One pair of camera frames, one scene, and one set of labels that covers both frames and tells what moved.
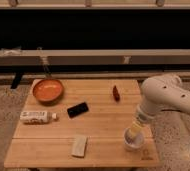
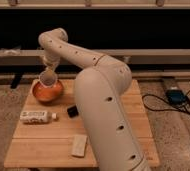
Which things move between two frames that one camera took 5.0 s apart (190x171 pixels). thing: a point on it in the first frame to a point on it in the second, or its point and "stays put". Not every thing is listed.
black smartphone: x=77 y=109 stays put
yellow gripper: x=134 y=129 to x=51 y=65
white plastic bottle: x=37 y=117 stays put
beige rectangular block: x=79 y=145 stays put
